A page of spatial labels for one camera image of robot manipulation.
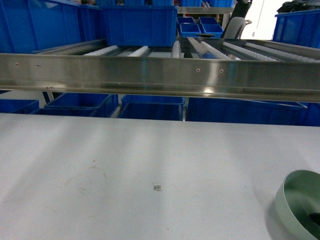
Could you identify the grey office chair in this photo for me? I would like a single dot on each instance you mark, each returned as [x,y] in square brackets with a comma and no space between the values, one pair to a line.
[235,28]

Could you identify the small QR sticker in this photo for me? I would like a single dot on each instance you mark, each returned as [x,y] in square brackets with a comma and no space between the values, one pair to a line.
[157,188]

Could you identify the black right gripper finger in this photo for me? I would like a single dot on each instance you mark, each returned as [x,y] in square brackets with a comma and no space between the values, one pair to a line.
[315,217]

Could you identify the steel roller shelf rack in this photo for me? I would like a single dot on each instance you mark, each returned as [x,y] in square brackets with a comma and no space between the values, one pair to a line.
[193,67]

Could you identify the large blue bin centre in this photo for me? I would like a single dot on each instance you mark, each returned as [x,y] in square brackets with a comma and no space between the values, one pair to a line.
[142,25]

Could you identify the large blue bin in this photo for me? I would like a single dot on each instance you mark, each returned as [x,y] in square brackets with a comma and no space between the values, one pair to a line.
[142,25]
[32,25]

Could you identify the large blue bin left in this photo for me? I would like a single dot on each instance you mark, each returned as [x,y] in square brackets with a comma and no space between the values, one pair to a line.
[32,25]

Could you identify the blue bin far right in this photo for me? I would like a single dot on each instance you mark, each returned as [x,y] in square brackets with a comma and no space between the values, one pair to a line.
[300,28]

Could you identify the green bowl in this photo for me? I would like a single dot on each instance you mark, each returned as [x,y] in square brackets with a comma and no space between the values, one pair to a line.
[297,198]

